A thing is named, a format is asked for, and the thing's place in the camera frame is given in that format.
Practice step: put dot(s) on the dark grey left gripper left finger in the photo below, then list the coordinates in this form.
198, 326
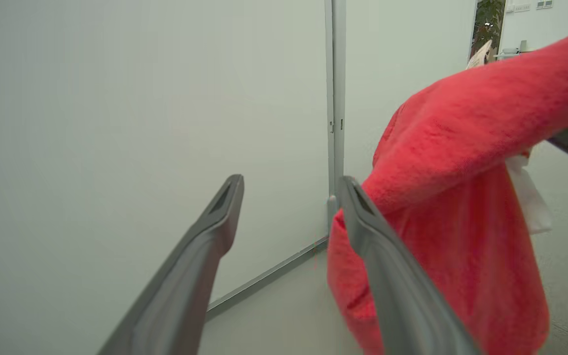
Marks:
180, 291

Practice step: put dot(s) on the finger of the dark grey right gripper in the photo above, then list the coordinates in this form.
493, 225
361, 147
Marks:
402, 296

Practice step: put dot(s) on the red fleece garment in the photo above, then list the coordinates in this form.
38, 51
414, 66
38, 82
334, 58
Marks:
461, 162

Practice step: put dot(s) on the white garment care label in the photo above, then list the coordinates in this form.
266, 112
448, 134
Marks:
528, 195

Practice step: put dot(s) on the beige paper bag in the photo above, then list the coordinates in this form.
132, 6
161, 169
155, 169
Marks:
480, 55

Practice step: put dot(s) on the green artificial plant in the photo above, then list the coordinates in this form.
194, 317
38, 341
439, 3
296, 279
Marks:
487, 24

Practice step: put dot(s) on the grey aluminium floor rail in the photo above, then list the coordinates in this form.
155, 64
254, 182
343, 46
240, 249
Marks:
264, 281

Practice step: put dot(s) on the white wall switch panel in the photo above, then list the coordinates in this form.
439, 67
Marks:
528, 6

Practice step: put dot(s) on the grey aluminium partition post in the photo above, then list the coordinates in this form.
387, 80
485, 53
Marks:
336, 98

